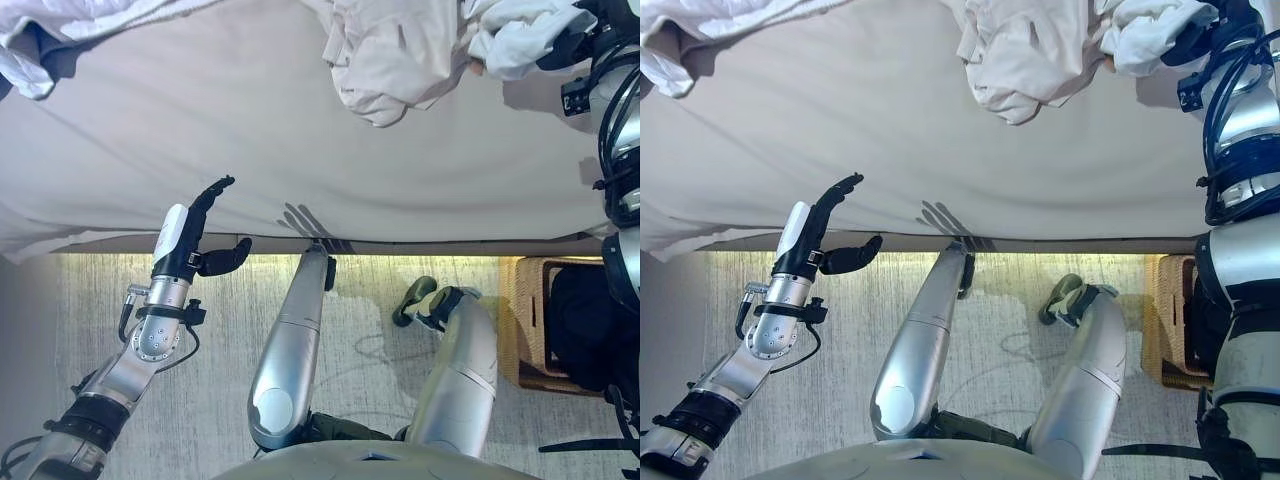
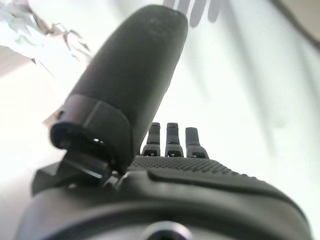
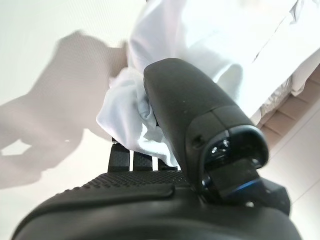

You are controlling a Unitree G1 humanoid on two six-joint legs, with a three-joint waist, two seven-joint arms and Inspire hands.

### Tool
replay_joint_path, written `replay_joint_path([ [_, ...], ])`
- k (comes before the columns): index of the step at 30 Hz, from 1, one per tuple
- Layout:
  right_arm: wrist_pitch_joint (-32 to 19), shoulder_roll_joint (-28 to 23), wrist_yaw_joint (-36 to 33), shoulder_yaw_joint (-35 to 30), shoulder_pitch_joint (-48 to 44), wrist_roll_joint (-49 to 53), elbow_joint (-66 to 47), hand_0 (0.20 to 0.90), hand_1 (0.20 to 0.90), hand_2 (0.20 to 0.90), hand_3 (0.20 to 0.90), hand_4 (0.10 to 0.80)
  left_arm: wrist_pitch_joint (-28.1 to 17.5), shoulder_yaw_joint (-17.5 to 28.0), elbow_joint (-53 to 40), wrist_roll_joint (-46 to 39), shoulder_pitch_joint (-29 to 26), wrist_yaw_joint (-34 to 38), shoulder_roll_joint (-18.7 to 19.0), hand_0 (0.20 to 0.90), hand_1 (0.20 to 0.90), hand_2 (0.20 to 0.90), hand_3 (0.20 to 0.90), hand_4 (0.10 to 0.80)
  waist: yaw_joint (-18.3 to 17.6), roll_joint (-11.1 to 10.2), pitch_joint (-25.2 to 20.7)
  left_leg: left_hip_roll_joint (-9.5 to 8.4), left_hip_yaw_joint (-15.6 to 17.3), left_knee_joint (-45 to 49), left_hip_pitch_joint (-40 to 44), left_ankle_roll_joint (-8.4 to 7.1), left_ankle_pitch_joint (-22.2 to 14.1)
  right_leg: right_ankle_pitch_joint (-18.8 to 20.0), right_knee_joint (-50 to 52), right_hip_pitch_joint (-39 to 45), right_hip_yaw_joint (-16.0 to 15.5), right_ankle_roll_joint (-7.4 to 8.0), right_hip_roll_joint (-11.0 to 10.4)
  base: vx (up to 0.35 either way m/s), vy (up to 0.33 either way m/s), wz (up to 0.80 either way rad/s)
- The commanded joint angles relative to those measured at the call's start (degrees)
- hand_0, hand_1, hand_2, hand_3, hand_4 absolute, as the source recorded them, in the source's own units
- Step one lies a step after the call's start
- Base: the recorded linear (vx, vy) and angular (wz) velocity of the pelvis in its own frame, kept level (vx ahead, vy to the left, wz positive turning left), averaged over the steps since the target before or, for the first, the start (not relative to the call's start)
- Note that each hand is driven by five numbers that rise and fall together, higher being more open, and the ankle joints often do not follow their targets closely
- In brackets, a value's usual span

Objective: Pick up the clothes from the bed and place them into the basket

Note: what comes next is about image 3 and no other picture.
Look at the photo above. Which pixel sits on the white duvet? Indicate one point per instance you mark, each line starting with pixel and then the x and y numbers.
pixel 305 50

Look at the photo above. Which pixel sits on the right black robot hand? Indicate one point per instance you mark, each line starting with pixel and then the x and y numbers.
pixel 190 105

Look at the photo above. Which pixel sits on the brown padded headboard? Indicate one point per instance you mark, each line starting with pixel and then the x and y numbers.
pixel 300 110

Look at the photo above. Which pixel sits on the grey patterned cushion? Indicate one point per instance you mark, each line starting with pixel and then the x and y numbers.
pixel 277 100

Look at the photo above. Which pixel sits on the white garment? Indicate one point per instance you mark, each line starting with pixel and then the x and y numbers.
pixel 122 105

